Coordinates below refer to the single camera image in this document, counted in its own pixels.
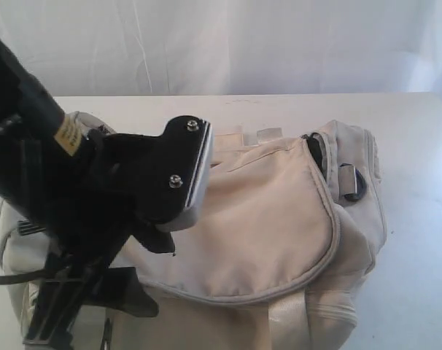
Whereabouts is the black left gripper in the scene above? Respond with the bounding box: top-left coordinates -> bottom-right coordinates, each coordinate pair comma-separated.
23,134 -> 174,334

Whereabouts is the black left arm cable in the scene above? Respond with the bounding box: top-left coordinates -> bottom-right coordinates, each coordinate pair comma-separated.
0,265 -> 58,285

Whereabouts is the beige fabric duffel bag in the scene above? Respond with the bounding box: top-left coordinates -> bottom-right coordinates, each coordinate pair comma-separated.
0,111 -> 384,350

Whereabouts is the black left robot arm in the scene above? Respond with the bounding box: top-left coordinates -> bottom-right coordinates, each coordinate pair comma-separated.
0,40 -> 177,344

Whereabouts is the white curtain backdrop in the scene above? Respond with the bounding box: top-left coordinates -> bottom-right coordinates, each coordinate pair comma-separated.
0,1 -> 442,96

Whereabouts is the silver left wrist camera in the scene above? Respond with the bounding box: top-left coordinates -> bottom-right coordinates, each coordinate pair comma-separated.
104,115 -> 213,232

